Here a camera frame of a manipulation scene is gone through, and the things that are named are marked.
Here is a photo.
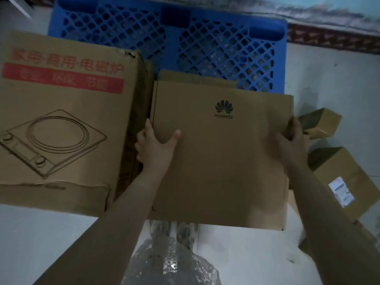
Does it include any person's left hand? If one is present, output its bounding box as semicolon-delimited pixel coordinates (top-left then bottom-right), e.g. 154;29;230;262
135;119;181;173

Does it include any person's right hand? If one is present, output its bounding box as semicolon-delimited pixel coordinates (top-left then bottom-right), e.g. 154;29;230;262
274;116;311;176

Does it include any cardboard box black logo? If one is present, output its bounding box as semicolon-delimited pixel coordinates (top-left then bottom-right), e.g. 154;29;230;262
147;80;294;232

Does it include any person's left forearm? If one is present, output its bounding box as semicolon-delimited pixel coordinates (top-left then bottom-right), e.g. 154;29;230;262
32;167;174;285

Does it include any person's right forearm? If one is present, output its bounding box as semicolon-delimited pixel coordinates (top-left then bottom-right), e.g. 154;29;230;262
283;167;380;285

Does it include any small open cardboard box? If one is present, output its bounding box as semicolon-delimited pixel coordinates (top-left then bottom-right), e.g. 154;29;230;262
298;108;342;140

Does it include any plain cardboard sheet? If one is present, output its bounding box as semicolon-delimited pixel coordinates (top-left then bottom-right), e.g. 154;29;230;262
158;70;238;93

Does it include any cardboard box white label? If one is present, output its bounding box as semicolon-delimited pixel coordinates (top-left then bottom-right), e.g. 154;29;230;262
306;147;380;223

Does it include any person's left leg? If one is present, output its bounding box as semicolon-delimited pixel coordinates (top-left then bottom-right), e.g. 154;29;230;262
149;220;172;246

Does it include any person's leg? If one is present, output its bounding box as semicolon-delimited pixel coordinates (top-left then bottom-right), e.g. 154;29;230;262
176;222;199;250
149;220;172;246

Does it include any person's right leg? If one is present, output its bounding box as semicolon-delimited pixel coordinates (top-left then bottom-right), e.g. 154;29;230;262
176;222;199;250

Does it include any blue plastic pallet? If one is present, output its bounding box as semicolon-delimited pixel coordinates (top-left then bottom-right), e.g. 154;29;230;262
47;0;288;95

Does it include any large cardboard box stove drawing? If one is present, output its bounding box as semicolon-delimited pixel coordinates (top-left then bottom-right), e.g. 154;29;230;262
0;30;155;218

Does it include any patterned red rug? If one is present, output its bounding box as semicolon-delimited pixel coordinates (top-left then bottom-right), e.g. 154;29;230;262
246;0;380;52

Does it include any flattened cardboard piece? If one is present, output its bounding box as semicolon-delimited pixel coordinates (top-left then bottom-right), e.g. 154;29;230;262
298;219;379;258

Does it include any person's white lace dress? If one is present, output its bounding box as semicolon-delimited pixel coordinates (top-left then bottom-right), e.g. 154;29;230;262
130;237;221;285

